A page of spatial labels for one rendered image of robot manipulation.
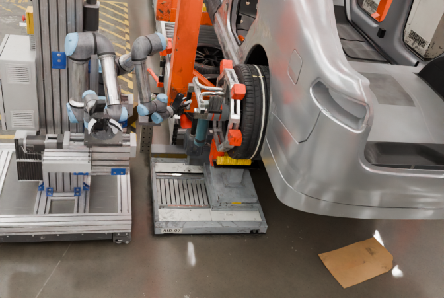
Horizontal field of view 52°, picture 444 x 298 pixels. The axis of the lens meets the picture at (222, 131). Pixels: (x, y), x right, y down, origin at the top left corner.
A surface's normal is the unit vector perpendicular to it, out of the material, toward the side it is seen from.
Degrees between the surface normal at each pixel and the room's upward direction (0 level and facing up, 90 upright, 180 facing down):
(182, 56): 90
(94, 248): 0
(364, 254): 2
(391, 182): 96
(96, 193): 0
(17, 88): 90
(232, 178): 90
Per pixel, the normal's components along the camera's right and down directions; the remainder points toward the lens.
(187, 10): 0.17, 0.57
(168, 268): 0.16, -0.82
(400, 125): 0.22, -0.55
